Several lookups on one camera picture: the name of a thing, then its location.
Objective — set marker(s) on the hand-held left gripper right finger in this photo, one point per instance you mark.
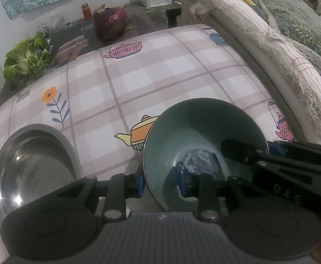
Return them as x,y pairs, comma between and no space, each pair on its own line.
181,178

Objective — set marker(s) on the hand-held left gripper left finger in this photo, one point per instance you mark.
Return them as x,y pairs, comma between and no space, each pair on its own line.
140,185

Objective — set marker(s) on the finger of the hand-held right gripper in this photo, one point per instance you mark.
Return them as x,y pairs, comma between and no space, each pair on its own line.
278,148
240,151

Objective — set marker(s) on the green ceramic bowl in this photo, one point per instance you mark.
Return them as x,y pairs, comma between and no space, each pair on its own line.
199,132

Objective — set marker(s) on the white crocheted cover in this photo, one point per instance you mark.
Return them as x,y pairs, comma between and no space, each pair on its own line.
259,24

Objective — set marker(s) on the green leaf print pillow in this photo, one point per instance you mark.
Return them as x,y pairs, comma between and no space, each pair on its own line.
300,24

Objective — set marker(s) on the black stool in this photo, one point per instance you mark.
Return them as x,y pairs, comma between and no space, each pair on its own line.
174,16

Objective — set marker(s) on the pale pink object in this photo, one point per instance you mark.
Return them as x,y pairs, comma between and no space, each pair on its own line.
72,49

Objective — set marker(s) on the dark grey low table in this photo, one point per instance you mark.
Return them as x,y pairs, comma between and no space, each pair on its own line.
141,19

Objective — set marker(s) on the green leafy vegetable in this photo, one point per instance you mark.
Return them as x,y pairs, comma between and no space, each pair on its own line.
25,60

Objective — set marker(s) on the red jar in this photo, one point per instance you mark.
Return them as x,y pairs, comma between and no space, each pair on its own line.
85,11

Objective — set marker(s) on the small clear bottle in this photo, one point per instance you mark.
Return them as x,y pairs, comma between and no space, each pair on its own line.
45,29

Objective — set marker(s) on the clear plastic bag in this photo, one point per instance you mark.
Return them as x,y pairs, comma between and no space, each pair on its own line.
55,22

